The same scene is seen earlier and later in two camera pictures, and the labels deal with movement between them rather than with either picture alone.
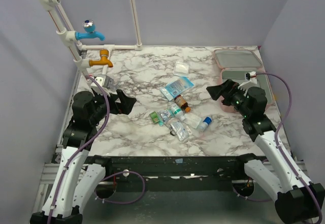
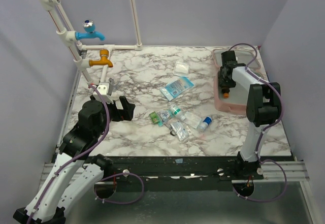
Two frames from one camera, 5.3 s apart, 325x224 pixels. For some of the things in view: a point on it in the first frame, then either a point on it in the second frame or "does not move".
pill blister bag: (164, 115) does not move
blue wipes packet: (176, 87) does not move
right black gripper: (229, 94) to (225, 81)
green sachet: (154, 117) does not move
